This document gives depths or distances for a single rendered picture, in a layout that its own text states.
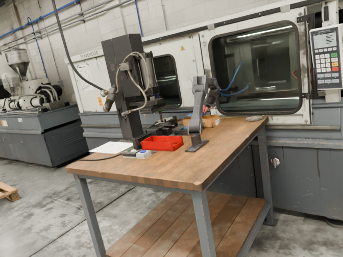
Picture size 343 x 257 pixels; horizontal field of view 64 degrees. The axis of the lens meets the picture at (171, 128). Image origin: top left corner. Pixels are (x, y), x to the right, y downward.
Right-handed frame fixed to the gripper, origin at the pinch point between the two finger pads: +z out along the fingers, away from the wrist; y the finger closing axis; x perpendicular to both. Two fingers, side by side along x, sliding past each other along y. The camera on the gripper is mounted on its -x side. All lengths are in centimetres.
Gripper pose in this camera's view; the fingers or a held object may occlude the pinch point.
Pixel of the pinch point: (204, 112)
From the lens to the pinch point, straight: 211.3
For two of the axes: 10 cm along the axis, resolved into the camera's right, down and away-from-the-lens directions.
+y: -7.9, -5.0, 3.6
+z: -2.9, 8.1, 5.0
